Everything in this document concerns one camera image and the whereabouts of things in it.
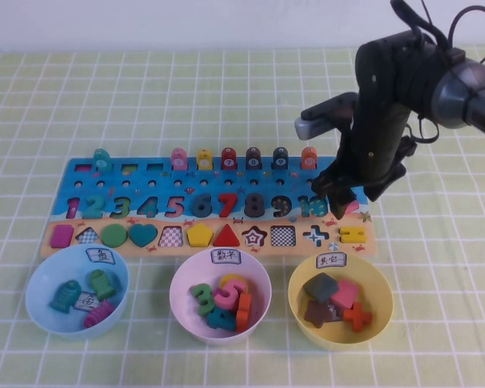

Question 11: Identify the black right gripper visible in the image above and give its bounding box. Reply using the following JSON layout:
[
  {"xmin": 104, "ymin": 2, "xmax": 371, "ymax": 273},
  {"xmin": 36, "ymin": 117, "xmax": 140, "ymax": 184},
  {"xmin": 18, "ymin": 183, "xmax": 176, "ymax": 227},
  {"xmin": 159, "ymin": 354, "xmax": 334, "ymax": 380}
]
[{"xmin": 312, "ymin": 32, "xmax": 416, "ymax": 221}]

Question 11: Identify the yellow equals sign piece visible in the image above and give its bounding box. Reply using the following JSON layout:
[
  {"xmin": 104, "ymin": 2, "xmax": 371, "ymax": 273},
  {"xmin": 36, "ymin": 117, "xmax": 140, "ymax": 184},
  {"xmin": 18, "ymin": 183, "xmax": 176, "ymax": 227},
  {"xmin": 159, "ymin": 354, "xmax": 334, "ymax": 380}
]
[{"xmin": 339, "ymin": 226, "xmax": 367, "ymax": 244}]

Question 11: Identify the blue wooden puzzle board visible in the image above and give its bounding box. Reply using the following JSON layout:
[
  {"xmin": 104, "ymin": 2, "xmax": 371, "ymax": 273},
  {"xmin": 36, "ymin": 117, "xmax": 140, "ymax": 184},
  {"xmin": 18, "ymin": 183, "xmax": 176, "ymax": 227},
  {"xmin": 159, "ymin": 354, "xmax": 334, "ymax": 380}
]
[{"xmin": 40, "ymin": 155, "xmax": 377, "ymax": 259}]

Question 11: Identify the brown number eight piece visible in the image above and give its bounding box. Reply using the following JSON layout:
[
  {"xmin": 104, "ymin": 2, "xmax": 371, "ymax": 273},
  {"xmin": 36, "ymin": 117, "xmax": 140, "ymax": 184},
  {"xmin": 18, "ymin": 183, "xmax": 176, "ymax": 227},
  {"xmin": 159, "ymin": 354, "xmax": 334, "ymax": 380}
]
[{"xmin": 243, "ymin": 192, "xmax": 265, "ymax": 218}]

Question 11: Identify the grey-green square piece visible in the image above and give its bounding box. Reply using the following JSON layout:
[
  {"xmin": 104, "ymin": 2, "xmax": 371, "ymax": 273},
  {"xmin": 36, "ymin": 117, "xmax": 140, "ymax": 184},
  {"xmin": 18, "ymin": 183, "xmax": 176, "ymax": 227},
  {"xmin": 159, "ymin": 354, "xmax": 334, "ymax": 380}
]
[{"xmin": 302, "ymin": 272, "xmax": 340, "ymax": 304}]

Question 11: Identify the pink trapezoid piece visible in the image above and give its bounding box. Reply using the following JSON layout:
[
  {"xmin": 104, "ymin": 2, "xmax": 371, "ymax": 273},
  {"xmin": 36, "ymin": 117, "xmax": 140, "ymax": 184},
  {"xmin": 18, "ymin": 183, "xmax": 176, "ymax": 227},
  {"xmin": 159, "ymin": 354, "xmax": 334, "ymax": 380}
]
[{"xmin": 329, "ymin": 278, "xmax": 365, "ymax": 310}]

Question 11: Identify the red number seven piece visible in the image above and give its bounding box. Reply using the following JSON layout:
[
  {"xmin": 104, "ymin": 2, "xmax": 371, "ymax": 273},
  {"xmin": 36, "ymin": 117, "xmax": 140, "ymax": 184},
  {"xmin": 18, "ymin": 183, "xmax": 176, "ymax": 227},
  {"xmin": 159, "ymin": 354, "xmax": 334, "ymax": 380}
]
[{"xmin": 217, "ymin": 192, "xmax": 239, "ymax": 218}]

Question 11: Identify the light yellow plastic bowl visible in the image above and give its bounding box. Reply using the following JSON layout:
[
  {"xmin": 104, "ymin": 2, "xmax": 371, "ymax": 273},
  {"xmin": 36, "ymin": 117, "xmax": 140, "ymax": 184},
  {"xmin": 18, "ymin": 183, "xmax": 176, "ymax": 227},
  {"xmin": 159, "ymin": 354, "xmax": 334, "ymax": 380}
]
[{"xmin": 287, "ymin": 252, "xmax": 394, "ymax": 345}]

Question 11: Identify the light pink plastic bowl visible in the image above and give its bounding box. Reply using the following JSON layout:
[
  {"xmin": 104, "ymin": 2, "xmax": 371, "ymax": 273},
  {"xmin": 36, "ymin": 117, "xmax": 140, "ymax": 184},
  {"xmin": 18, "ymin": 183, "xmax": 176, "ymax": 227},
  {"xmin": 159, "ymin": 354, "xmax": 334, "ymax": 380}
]
[{"xmin": 168, "ymin": 247, "xmax": 272, "ymax": 347}]

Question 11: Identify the red triangle piece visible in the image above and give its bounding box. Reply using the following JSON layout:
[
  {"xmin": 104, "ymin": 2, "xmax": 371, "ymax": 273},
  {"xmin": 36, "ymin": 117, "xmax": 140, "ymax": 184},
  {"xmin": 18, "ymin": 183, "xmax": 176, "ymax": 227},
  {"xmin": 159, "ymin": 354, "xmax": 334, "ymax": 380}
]
[{"xmin": 213, "ymin": 222, "xmax": 242, "ymax": 247}]

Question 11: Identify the brown star piece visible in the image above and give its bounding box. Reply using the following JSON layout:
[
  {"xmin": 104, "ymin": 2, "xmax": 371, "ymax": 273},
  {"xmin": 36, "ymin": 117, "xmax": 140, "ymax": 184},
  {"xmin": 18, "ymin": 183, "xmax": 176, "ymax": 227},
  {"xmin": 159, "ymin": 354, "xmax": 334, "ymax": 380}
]
[{"xmin": 304, "ymin": 299, "xmax": 335, "ymax": 329}]

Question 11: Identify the orange plus sign piece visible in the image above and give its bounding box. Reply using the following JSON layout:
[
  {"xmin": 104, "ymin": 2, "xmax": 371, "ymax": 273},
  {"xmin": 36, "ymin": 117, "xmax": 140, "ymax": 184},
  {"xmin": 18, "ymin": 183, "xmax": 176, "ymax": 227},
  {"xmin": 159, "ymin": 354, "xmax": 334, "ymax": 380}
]
[{"xmin": 342, "ymin": 301, "xmax": 373, "ymax": 333}]

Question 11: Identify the yellow number piece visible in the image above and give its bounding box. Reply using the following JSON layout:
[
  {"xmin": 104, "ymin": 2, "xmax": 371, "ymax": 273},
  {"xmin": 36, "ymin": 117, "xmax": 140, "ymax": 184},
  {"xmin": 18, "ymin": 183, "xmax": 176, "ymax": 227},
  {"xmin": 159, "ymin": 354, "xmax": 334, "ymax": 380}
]
[{"xmin": 220, "ymin": 273, "xmax": 250, "ymax": 294}]

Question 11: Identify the dark blue number six piece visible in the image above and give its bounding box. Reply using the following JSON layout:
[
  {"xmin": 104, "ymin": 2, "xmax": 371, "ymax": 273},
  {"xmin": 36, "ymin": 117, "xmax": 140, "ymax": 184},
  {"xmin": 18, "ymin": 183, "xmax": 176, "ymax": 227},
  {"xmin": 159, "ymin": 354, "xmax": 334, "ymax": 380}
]
[{"xmin": 192, "ymin": 192, "xmax": 213, "ymax": 218}]

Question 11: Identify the yellow pentagon piece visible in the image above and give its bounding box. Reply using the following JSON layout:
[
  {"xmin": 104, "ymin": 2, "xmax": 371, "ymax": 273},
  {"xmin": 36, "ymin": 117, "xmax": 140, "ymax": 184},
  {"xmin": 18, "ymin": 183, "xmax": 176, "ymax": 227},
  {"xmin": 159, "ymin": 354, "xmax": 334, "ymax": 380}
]
[{"xmin": 186, "ymin": 222, "xmax": 215, "ymax": 248}]

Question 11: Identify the orange number one piece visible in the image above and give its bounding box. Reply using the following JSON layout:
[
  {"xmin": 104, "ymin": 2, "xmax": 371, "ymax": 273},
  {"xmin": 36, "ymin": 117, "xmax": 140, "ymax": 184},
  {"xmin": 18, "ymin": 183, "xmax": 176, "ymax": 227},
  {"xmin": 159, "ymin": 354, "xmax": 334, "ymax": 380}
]
[{"xmin": 234, "ymin": 293, "xmax": 253, "ymax": 333}]

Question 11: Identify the pink number five piece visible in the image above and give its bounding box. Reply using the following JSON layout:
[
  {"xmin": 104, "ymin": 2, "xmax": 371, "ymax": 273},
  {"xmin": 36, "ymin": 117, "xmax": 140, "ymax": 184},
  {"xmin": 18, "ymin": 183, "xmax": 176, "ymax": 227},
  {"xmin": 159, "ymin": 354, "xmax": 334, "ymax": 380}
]
[{"xmin": 213, "ymin": 279, "xmax": 244, "ymax": 310}]

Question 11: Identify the teal number four piece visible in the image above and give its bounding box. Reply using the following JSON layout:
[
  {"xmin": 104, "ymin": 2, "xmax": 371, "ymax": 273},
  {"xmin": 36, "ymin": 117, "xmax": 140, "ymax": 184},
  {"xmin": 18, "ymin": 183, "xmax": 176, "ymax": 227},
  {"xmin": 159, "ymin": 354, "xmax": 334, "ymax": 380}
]
[{"xmin": 205, "ymin": 306, "xmax": 238, "ymax": 332}]

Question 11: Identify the green number three piece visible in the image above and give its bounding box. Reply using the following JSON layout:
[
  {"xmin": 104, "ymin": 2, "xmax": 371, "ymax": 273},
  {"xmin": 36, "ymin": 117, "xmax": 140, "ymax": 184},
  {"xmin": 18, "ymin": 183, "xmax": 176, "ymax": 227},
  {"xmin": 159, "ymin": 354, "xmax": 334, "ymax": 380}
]
[{"xmin": 189, "ymin": 283, "xmax": 217, "ymax": 317}]

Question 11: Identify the teal heart piece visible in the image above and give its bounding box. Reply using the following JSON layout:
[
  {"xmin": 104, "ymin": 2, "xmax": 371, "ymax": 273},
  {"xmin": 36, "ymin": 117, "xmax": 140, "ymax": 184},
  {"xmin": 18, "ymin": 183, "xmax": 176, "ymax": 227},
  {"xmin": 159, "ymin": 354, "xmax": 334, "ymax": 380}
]
[{"xmin": 129, "ymin": 224, "xmax": 158, "ymax": 247}]

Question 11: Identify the green circle piece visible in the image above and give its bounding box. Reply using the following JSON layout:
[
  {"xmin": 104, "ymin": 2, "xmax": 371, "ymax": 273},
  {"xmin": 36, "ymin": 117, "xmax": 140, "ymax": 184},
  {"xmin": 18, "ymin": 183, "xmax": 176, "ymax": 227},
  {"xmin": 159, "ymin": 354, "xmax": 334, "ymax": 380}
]
[{"xmin": 100, "ymin": 224, "xmax": 129, "ymax": 248}]

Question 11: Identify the teal number two piece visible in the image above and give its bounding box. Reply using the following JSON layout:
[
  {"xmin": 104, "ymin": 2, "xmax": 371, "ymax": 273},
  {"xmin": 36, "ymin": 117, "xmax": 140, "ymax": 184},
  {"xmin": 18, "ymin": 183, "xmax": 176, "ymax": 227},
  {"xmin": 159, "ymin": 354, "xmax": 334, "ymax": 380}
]
[{"xmin": 82, "ymin": 195, "xmax": 105, "ymax": 219}]

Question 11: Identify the green striped fish piece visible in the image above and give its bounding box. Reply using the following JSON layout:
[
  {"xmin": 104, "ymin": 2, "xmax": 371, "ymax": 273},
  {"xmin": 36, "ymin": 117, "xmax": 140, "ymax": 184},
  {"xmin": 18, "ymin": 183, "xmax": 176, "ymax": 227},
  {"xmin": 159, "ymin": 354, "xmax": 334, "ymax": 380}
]
[{"xmin": 89, "ymin": 269, "xmax": 118, "ymax": 302}]

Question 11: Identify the magenta striped fish piece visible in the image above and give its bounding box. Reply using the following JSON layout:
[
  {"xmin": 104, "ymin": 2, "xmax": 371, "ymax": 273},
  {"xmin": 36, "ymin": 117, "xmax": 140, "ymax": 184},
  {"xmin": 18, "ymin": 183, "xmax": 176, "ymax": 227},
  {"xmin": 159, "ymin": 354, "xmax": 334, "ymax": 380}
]
[{"xmin": 83, "ymin": 299, "xmax": 116, "ymax": 329}]

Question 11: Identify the magenta rectangle piece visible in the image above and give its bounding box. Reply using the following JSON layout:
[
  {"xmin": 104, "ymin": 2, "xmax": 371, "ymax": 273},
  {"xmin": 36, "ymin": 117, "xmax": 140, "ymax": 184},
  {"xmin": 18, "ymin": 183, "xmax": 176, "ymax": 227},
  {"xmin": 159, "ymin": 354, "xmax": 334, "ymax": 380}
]
[{"xmin": 50, "ymin": 224, "xmax": 74, "ymax": 249}]

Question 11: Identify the teal striped fish piece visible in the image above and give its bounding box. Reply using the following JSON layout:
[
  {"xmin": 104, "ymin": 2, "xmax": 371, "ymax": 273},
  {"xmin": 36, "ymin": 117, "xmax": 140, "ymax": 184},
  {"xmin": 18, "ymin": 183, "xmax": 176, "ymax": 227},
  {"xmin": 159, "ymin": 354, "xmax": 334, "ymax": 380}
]
[{"xmin": 48, "ymin": 280, "xmax": 82, "ymax": 314}]

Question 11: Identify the light blue plastic bowl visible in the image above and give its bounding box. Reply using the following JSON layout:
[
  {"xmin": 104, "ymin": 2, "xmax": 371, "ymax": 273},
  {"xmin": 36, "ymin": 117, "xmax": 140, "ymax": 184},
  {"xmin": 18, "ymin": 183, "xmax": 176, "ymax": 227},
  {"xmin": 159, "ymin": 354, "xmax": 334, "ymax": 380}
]
[{"xmin": 25, "ymin": 244, "xmax": 130, "ymax": 341}]

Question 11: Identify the orange fish peg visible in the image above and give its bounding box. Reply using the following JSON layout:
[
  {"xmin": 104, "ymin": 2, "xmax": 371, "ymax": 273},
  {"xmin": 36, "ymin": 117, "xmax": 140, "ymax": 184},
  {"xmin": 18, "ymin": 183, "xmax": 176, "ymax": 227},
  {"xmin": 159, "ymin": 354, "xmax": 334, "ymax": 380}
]
[{"xmin": 301, "ymin": 145, "xmax": 319, "ymax": 170}]

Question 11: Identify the dark blue fish peg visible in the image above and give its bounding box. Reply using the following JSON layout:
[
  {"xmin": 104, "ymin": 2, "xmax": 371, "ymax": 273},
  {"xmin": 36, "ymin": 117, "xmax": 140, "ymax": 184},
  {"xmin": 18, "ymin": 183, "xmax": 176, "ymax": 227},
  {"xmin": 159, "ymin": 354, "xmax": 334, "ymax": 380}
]
[{"xmin": 271, "ymin": 146, "xmax": 289, "ymax": 171}]

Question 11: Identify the white label reading others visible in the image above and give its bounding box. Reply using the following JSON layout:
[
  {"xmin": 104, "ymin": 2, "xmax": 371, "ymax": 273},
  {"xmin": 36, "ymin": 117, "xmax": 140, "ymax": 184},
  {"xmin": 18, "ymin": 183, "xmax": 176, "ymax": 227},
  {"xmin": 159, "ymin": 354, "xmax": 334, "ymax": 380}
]
[{"xmin": 314, "ymin": 252, "xmax": 348, "ymax": 269}]

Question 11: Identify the brown fish peg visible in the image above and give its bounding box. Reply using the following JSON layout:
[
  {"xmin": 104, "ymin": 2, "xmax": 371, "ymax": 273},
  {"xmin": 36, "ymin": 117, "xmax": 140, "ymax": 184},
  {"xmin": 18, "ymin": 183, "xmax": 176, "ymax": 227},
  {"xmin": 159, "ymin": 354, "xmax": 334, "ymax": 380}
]
[{"xmin": 245, "ymin": 146, "xmax": 264, "ymax": 171}]

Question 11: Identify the red fish peg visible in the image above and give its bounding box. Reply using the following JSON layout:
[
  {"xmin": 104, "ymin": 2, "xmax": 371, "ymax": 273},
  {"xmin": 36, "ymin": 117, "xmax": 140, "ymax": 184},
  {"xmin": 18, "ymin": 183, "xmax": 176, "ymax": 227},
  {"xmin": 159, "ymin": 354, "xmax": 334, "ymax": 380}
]
[{"xmin": 220, "ymin": 146, "xmax": 238, "ymax": 171}]

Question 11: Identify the white label reading numbers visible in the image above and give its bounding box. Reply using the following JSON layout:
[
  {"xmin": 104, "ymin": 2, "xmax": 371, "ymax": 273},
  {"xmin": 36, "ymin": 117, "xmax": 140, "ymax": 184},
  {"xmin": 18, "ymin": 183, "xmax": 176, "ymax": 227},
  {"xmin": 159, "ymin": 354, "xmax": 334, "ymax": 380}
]
[{"xmin": 210, "ymin": 247, "xmax": 242, "ymax": 267}]

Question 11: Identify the yellow fish peg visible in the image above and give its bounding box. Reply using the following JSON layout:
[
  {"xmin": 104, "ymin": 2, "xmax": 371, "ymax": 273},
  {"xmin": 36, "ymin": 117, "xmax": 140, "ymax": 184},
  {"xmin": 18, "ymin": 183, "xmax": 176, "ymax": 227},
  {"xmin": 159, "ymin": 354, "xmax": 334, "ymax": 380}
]
[{"xmin": 196, "ymin": 147, "xmax": 214, "ymax": 171}]

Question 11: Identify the pink fish peg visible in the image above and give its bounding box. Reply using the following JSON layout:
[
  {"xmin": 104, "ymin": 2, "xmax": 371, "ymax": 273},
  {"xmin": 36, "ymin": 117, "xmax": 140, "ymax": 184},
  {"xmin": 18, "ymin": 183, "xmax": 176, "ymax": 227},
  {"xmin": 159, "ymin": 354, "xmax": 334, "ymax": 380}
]
[{"xmin": 170, "ymin": 147, "xmax": 189, "ymax": 171}]

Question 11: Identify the green checked tablecloth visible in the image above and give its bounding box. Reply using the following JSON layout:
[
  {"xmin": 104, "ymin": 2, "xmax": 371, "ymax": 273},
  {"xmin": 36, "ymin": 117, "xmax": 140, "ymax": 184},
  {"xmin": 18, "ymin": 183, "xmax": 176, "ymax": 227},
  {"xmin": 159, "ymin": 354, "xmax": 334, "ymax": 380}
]
[{"xmin": 0, "ymin": 44, "xmax": 485, "ymax": 388}]

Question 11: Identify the teal fish peg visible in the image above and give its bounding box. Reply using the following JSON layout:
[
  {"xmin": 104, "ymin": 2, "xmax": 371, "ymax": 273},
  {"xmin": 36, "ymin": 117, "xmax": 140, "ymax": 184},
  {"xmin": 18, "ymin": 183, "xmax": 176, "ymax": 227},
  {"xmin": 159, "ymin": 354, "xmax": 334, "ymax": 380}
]
[{"xmin": 92, "ymin": 148, "xmax": 113, "ymax": 173}]

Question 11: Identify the white label reading fish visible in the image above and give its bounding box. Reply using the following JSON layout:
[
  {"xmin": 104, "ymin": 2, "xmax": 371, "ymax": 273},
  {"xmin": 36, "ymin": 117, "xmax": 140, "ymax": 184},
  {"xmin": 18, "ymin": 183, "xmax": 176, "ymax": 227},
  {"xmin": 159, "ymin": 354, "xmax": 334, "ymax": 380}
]
[{"xmin": 85, "ymin": 247, "xmax": 116, "ymax": 266}]

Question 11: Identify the loose paper slip fish character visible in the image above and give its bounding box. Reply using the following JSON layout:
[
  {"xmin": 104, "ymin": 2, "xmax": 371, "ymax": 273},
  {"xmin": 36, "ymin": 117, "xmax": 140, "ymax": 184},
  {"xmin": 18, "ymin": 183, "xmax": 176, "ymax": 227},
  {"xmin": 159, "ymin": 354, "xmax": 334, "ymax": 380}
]
[{"xmin": 72, "ymin": 290, "xmax": 96, "ymax": 313}]

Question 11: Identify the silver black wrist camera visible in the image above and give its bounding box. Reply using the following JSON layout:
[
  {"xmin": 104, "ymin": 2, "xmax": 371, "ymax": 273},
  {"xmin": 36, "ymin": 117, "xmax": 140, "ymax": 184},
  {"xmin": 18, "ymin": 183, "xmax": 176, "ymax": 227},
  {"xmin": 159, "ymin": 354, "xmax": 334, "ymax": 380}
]
[{"xmin": 293, "ymin": 91, "xmax": 360, "ymax": 141}]

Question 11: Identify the thin black cable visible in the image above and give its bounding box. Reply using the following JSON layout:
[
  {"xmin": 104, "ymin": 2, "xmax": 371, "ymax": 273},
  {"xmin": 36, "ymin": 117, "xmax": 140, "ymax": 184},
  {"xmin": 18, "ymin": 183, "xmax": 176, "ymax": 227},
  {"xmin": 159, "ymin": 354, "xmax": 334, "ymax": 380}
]
[{"xmin": 403, "ymin": 116, "xmax": 441, "ymax": 146}]

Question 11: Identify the thick black cable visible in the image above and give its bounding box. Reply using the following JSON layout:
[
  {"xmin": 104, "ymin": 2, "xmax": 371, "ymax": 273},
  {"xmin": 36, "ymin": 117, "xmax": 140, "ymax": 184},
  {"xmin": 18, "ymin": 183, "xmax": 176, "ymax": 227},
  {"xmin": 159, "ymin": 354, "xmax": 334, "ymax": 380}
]
[{"xmin": 390, "ymin": 0, "xmax": 450, "ymax": 52}]

